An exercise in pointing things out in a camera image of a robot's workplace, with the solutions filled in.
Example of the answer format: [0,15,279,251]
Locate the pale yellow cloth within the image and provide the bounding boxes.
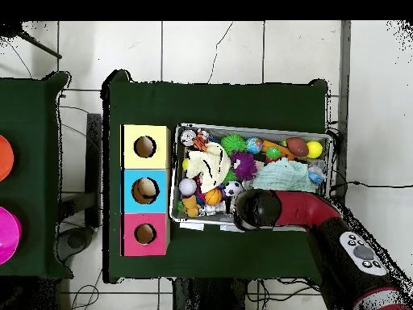
[183,141,232,194]

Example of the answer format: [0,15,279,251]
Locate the clear mesh bin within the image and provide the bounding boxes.
[169,122,334,233]

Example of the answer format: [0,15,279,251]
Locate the white ball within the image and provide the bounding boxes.
[178,178,198,197]

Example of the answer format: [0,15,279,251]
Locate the small orange basketball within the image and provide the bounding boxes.
[205,186,223,207]

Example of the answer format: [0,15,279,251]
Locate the small soccer ball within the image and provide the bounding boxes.
[223,180,243,199]

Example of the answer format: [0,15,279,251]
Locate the purple spiky ball with eyes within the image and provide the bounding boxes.
[230,152,259,182]

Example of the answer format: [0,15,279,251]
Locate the large green spiky ball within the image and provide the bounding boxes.
[219,133,249,157]

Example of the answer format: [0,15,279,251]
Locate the silver drink can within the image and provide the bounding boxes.
[180,128,198,146]

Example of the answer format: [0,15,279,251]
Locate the dark green table cloth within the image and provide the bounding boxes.
[102,69,330,285]

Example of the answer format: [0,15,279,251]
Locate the mint green cloth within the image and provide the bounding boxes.
[251,159,319,194]

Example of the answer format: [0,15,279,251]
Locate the brown toy football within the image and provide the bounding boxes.
[286,136,311,157]

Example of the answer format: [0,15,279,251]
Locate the yellow ball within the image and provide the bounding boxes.
[306,140,323,159]

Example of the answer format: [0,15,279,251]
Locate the dark green side table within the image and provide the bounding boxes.
[0,70,72,280]

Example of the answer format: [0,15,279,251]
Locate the orange disc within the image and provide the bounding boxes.
[0,134,15,183]

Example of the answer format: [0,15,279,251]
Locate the pink disc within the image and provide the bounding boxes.
[0,206,23,266]

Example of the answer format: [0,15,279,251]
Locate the black tripod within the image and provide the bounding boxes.
[0,22,64,61]

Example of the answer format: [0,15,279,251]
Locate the black cable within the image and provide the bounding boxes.
[330,178,413,192]

